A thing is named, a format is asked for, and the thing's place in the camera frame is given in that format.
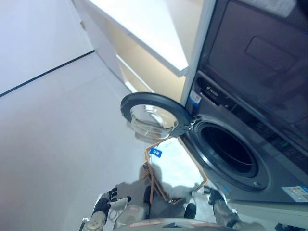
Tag robot left black hand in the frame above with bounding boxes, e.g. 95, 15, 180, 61
92, 187, 132, 215

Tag robot right black hand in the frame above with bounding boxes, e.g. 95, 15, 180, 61
204, 188, 226, 205

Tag dark grey washing machine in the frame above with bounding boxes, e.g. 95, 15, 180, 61
180, 69, 308, 203

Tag blue basket label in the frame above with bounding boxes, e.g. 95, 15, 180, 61
149, 147, 163, 158

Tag round glass washing machine door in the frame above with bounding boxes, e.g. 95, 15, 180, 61
120, 92, 193, 145

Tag robot right black foot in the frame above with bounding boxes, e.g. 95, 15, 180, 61
184, 203, 197, 220

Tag robot black foot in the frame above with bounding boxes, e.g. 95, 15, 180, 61
184, 203, 197, 220
143, 186, 153, 204

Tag robot left silver leg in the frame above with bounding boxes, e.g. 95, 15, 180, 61
113, 203, 152, 227

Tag robot left black foot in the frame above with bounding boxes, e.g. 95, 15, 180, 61
143, 186, 153, 204

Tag robot grey torso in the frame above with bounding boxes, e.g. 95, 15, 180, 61
101, 217, 265, 231

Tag white appliance base plinth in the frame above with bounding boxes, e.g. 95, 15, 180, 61
228, 199, 308, 231

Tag blue white energy label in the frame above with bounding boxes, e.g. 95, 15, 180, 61
281, 186, 308, 203

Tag small blue washer sticker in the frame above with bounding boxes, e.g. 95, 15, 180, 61
188, 91, 202, 105

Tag light grey vertical side panel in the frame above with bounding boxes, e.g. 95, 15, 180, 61
180, 0, 217, 109

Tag dark grey stacked dryer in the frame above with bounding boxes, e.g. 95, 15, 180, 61
197, 0, 308, 137

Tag white counter cabinet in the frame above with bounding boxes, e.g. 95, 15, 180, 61
72, 0, 202, 94

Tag white dryer instruction sticker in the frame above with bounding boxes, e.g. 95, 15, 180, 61
269, 0, 304, 18

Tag thin white floor cable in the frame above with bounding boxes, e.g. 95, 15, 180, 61
108, 208, 121, 221

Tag wooden frame white laundry basket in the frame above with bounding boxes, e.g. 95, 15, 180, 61
141, 138, 209, 205

